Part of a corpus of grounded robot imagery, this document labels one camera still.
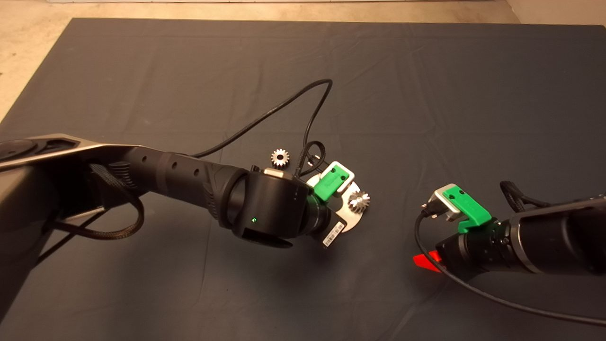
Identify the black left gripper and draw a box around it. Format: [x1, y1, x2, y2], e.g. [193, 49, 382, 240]
[312, 199, 349, 250]

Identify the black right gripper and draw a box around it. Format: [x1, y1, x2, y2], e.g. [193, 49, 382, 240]
[413, 219, 519, 282]

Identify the round metal carrier plate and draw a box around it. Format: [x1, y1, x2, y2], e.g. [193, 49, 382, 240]
[307, 171, 365, 233]

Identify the dark grey table cloth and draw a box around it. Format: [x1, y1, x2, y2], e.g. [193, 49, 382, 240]
[0, 18, 606, 341]

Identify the green left camera mount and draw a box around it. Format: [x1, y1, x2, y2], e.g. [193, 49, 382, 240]
[313, 163, 351, 202]

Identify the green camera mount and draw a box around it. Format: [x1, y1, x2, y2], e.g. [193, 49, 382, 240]
[313, 163, 351, 202]
[447, 186, 493, 234]

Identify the silver left camera box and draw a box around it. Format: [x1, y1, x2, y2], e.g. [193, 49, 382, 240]
[327, 161, 356, 195]

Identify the silver camera box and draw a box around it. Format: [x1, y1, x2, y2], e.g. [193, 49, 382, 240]
[327, 161, 356, 195]
[433, 184, 462, 222]

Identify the silver right camera box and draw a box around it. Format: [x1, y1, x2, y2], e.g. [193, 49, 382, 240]
[433, 184, 462, 222]

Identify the green right camera mount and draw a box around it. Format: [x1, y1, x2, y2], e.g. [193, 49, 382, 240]
[447, 186, 493, 234]

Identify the braided black left arm cable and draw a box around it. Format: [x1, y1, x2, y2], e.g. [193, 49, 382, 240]
[294, 141, 327, 178]

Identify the braided black arm cable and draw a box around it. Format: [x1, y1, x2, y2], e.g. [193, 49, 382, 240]
[294, 141, 327, 178]
[500, 180, 545, 211]

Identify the braided black right arm cable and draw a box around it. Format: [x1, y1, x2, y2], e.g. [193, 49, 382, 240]
[500, 180, 545, 211]

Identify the thin black left camera cable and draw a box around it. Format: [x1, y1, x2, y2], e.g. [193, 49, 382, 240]
[192, 79, 333, 159]

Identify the thick black arm cable loop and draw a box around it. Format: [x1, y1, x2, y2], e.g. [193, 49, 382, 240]
[45, 163, 145, 240]

